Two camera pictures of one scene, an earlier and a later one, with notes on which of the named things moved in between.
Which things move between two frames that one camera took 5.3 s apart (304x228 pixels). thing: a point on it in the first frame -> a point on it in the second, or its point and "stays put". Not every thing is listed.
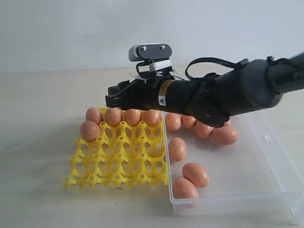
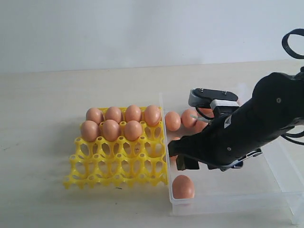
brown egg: [133, 116] stays put
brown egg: [94, 114] stays put
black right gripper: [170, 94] -> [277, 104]
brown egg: [90, 131] stays put
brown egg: [113, 115] stays put
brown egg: [184, 188] -> [132, 130]
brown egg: [152, 117] stays put
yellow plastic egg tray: [122, 155] stays put
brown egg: [196, 174] -> [111, 130]
